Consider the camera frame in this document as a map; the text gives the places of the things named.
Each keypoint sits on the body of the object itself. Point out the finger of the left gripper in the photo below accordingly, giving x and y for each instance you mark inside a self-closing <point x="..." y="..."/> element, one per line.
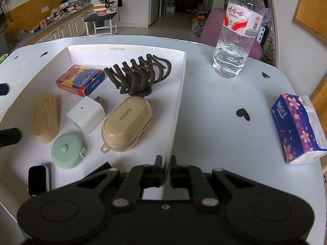
<point x="10" y="137"/>
<point x="4" y="89"/>

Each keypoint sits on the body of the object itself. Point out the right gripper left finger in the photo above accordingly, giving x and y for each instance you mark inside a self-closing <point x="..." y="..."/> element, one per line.
<point x="139" y="178"/>

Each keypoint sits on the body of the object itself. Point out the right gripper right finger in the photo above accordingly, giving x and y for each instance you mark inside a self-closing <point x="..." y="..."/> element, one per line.
<point x="192" y="179"/>

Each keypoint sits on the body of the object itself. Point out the oval wooden block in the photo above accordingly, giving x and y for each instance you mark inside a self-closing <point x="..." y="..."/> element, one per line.
<point x="45" y="120"/>

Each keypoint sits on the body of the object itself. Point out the smartwatch with black screen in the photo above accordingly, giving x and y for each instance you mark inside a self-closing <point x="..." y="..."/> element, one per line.
<point x="38" y="180"/>

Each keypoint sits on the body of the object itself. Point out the mint green round tape measure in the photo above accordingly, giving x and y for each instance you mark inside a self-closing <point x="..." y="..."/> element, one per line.
<point x="68" y="151"/>

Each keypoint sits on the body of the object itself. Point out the beige Kinyo case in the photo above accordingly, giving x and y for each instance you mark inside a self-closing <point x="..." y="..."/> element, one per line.
<point x="125" y="125"/>

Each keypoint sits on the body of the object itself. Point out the colourful card box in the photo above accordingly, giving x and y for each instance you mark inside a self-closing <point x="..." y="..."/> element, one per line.
<point x="81" y="80"/>

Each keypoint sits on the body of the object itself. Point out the white power adapter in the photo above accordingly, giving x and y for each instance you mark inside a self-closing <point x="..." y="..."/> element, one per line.
<point x="87" y="114"/>

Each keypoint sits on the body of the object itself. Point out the white cardboard tray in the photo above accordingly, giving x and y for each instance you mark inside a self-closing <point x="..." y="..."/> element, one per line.
<point x="33" y="71"/>

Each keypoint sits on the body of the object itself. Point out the dark brown wavy hair claw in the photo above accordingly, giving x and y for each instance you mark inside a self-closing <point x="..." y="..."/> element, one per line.
<point x="138" y="77"/>

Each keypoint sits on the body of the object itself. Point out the white cabinet counter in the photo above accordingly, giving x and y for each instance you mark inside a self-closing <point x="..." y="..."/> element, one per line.
<point x="71" y="25"/>

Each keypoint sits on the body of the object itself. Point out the small dark stool table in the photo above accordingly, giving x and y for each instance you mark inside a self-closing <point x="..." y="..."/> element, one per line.
<point x="108" y="21"/>

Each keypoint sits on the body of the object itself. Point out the pink pot on stool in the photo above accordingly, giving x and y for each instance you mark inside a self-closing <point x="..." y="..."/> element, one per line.
<point x="100" y="9"/>

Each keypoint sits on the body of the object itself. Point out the purple tissue pack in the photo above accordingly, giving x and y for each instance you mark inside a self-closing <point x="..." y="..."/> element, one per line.
<point x="300" y="130"/>

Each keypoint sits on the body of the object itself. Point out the clear water bottle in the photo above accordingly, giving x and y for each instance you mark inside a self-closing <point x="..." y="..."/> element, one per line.
<point x="240" y="28"/>

